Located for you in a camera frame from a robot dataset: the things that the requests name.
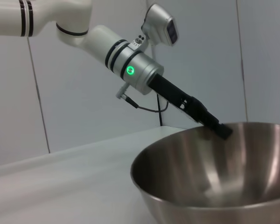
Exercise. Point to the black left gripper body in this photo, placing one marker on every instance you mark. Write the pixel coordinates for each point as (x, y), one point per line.
(170, 91)

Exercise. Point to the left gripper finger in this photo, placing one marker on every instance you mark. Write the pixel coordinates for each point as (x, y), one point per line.
(210, 117)

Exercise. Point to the stainless steel mixing bowl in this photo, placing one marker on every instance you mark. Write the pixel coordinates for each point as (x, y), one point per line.
(212, 182)

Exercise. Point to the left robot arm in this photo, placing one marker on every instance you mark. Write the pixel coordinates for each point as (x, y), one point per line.
(102, 39)

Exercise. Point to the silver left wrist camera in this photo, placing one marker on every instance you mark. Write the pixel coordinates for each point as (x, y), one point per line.
(158, 21)

